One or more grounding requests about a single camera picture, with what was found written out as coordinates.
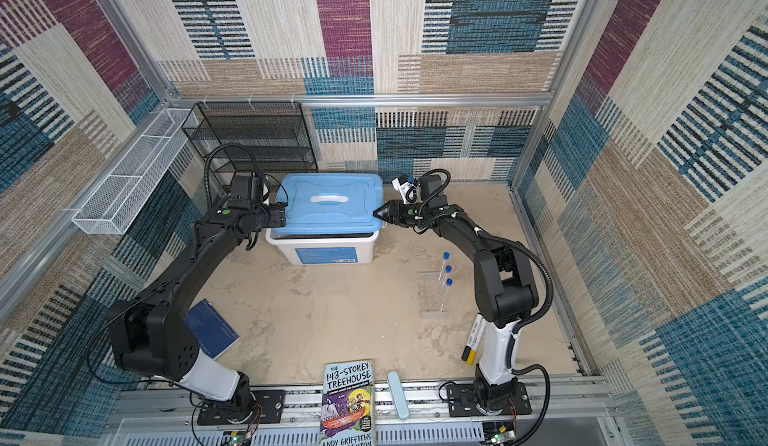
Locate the dark blue notebook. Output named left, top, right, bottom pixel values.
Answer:
left=185, top=299, right=240, bottom=360

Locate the light blue case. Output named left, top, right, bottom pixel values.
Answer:
left=387, top=371, right=410, bottom=421

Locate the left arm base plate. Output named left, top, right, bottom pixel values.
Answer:
left=195, top=389, right=286, bottom=426

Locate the clear test tube rack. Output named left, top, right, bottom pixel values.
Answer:
left=417, top=271, right=447, bottom=319

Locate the treehouse paperback book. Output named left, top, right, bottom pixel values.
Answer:
left=319, top=360, right=376, bottom=446

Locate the blue capped test tube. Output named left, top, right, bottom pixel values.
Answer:
left=438, top=278, right=453, bottom=313

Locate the blue plastic bin lid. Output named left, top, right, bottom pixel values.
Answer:
left=277, top=173, right=384, bottom=236

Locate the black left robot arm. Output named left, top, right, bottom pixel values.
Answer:
left=105, top=172, right=286, bottom=416

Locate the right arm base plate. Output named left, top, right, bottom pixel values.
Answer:
left=438, top=381, right=532, bottom=418

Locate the black capped white marker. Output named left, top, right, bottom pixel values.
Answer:
left=461, top=314, right=486, bottom=365

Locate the white plastic storage bin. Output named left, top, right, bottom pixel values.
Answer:
left=265, top=229, right=379, bottom=266

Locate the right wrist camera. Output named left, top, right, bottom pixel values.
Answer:
left=392, top=174, right=418, bottom=204

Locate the yellow capped white marker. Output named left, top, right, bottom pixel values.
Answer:
left=465, top=325, right=485, bottom=365

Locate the black mesh shelf rack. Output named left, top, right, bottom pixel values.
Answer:
left=181, top=101, right=319, bottom=197

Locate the white wire wall basket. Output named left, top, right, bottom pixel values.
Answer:
left=72, top=108, right=190, bottom=235

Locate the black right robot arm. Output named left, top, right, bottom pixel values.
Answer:
left=374, top=168, right=554, bottom=415

